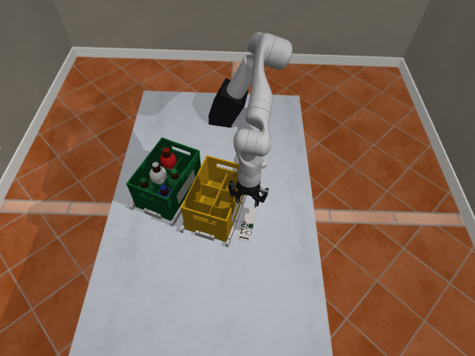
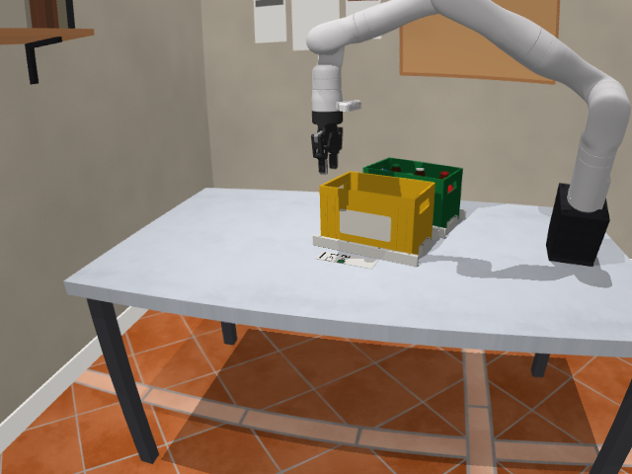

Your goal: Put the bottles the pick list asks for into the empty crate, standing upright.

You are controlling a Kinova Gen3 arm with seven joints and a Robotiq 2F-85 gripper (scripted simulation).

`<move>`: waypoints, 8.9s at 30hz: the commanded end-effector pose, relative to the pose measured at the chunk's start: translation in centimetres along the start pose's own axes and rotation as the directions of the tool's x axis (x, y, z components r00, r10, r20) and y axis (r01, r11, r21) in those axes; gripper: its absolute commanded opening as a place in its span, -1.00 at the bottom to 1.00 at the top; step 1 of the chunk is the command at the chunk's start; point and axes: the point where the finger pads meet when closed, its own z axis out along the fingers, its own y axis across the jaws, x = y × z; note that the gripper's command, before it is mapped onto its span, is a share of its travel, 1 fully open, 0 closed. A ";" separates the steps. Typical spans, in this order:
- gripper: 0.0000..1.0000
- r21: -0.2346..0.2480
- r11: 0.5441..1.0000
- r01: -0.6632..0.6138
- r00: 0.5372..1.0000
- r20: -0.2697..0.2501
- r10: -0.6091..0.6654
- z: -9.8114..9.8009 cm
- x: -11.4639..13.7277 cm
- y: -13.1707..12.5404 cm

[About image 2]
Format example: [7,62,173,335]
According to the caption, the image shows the yellow crate with dividers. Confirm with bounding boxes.
[319,171,434,255]

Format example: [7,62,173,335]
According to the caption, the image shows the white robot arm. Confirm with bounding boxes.
[306,0,631,212]

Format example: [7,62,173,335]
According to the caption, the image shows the white paper pick list strip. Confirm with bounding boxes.
[315,251,378,269]

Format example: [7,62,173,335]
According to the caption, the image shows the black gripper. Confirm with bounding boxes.
[311,111,343,175]

